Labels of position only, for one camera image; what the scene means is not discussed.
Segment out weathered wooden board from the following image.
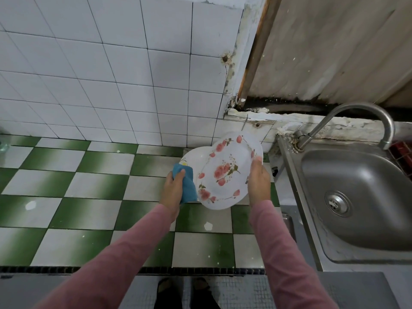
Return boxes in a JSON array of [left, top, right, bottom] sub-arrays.
[[238, 0, 412, 112]]

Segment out white plate orange flowers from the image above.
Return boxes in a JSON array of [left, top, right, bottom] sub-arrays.
[[182, 146, 213, 170]]

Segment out person's right forearm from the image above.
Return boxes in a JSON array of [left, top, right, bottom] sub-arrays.
[[250, 199, 339, 309]]

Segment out person's leg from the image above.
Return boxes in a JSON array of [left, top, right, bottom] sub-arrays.
[[154, 276, 184, 309], [190, 276, 221, 309]]

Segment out green checkered tile countertop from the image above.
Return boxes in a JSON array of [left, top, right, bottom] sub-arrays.
[[0, 133, 284, 276]]

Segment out stainless steel sink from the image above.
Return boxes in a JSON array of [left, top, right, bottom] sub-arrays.
[[277, 133, 412, 265]]

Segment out person's left hand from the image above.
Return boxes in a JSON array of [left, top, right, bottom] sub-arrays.
[[160, 169, 188, 220]]

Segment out blue cleaning cloth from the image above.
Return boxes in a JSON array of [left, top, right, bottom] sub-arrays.
[[171, 163, 200, 203]]

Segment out chrome faucet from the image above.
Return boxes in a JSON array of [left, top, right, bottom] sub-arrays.
[[293, 102, 395, 152]]

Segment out person's right leg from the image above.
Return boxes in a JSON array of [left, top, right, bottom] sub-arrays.
[[190, 276, 221, 309]]

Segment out person's left leg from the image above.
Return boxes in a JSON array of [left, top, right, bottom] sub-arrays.
[[154, 276, 184, 309]]

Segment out person's left forearm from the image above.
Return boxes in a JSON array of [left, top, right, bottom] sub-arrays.
[[35, 203, 176, 309]]

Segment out white plate red flowers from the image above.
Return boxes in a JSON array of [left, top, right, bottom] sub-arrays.
[[182, 133, 264, 210]]

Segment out wire dish rack red tray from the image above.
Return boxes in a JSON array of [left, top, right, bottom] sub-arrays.
[[389, 141, 412, 179]]

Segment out person's right hand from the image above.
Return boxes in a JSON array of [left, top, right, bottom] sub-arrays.
[[248, 156, 273, 209]]

